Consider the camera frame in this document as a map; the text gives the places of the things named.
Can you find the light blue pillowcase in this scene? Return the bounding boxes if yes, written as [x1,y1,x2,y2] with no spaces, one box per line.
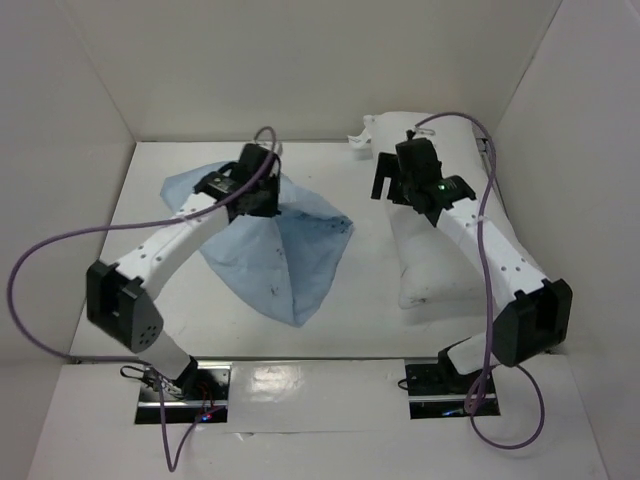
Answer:
[159,160,356,329]

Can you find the white pillow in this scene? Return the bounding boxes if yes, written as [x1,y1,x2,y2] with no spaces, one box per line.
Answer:
[347,110,546,311]

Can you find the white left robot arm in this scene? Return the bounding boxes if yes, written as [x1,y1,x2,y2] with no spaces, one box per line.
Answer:
[86,143,281,399]

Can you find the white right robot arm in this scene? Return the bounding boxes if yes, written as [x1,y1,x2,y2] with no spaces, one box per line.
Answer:
[371,137,573,392]

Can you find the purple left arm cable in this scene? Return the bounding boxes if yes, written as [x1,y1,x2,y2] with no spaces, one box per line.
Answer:
[8,126,281,473]

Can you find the aluminium rail right side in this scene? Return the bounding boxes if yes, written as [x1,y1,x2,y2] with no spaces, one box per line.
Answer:
[476,137,491,170]

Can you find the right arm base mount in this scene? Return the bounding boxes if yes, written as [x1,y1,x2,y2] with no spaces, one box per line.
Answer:
[397,359,478,420]

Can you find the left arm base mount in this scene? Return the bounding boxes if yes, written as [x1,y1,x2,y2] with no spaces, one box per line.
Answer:
[120,365,231,425]

